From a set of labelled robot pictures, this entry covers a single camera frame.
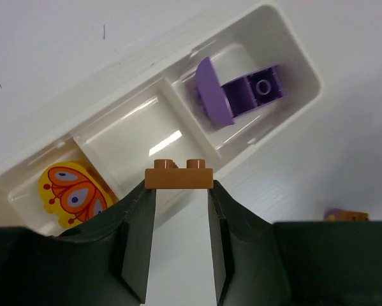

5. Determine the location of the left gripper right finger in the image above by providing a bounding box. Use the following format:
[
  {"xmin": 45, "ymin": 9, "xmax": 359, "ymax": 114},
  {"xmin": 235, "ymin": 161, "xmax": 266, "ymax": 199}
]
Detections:
[{"xmin": 208, "ymin": 182, "xmax": 382, "ymax": 305}]

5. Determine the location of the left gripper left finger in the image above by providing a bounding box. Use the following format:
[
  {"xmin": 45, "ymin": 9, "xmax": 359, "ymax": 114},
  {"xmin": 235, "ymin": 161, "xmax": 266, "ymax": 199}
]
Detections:
[{"xmin": 0, "ymin": 184, "xmax": 156, "ymax": 305}]

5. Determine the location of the yellow butterfly lego brick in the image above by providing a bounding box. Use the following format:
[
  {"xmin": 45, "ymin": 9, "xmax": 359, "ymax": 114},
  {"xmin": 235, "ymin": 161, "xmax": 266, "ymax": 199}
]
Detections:
[{"xmin": 38, "ymin": 161, "xmax": 118, "ymax": 229}]

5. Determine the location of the purple half-round lego piece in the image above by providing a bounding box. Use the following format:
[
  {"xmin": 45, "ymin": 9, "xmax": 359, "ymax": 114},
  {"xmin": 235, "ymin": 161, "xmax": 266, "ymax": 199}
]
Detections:
[{"xmin": 323, "ymin": 208, "xmax": 369, "ymax": 221}]

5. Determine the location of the brown lego brick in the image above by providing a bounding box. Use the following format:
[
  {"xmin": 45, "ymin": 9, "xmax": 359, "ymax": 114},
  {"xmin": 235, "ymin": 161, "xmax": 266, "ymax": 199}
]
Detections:
[{"xmin": 144, "ymin": 159, "xmax": 214, "ymax": 190}]

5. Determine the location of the purple lego plate brick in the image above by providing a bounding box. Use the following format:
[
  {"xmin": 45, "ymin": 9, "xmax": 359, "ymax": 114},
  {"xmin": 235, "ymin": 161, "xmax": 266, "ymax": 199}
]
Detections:
[{"xmin": 195, "ymin": 57, "xmax": 285, "ymax": 126}]

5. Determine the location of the white three-compartment tray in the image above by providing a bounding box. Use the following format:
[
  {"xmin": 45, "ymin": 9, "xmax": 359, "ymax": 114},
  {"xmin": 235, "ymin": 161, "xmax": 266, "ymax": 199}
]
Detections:
[{"xmin": 0, "ymin": 1, "xmax": 321, "ymax": 235}]

